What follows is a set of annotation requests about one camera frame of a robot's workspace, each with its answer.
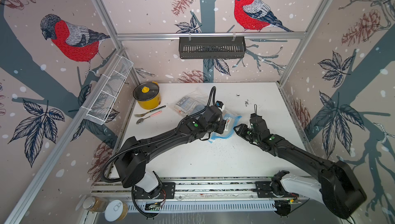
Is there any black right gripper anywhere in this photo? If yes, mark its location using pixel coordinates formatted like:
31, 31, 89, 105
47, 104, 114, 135
233, 122, 262, 143

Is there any clear vacuum bag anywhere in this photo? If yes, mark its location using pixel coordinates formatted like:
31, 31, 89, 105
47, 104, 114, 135
172, 88, 242, 143

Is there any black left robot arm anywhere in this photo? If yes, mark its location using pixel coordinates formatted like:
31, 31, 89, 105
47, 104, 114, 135
115, 101, 225, 188

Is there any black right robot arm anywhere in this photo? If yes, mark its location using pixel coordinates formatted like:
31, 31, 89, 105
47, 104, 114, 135
234, 114, 367, 219

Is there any yellow electric pot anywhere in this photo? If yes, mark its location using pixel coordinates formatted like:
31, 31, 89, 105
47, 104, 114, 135
137, 82, 161, 110

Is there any glass lid yellow knob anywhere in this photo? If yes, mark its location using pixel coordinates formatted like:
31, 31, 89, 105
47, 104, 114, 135
133, 82, 159, 101

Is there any tin can white lid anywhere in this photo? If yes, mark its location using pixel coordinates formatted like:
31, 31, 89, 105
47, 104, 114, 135
105, 200, 129, 222

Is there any glass jar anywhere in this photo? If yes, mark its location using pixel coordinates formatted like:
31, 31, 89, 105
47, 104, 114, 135
82, 196, 110, 213

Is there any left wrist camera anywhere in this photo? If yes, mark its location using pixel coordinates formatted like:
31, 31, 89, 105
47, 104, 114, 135
215, 101, 225, 112

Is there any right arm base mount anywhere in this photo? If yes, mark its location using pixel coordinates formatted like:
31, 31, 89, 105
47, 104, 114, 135
255, 170, 299, 199

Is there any pink handled spoon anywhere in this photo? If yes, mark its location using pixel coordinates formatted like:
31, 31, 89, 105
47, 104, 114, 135
136, 110, 162, 124

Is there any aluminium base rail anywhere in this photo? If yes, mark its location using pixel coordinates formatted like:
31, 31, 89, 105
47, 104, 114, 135
91, 176, 343, 203

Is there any black hanging wire basket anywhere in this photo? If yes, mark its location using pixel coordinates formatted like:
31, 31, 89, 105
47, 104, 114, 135
179, 36, 246, 59

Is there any green handled fork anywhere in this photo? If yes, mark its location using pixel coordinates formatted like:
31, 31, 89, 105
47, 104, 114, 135
134, 105, 166, 118

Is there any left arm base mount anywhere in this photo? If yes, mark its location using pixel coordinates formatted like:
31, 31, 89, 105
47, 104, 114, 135
132, 182, 175, 200

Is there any black corrugated cable conduit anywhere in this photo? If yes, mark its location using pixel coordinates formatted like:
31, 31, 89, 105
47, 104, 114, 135
100, 86, 217, 183

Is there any white wire mesh shelf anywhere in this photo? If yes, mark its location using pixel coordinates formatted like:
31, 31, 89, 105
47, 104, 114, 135
84, 54, 133, 125

